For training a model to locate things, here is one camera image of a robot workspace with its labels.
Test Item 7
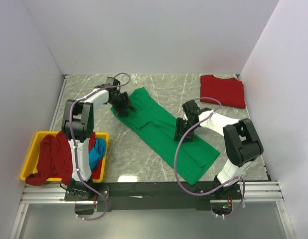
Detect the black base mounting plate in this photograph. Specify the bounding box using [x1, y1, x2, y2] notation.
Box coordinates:
[64, 181, 244, 215]

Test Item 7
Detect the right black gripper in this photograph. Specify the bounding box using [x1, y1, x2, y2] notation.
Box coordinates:
[173, 118, 198, 143]

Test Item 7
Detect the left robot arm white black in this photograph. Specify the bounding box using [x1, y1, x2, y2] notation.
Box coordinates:
[61, 87, 135, 200]

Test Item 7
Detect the folded red t shirt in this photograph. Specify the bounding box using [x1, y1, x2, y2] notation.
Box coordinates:
[200, 75, 246, 109]

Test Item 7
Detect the crumpled red t shirt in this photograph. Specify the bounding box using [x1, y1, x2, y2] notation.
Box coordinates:
[26, 132, 96, 187]

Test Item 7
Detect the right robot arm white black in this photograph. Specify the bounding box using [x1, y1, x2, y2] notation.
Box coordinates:
[173, 110, 264, 199]

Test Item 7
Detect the blue t shirt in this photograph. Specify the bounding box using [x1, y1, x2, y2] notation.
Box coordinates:
[89, 138, 107, 171]

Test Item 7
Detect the green t shirt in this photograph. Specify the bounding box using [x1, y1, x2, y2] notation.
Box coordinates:
[111, 88, 220, 185]

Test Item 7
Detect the yellow plastic bin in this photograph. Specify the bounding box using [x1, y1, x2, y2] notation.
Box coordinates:
[20, 131, 110, 184]

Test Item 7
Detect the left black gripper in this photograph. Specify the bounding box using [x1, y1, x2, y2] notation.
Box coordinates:
[109, 92, 135, 117]

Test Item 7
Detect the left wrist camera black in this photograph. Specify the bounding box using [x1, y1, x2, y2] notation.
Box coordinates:
[105, 77, 121, 87]

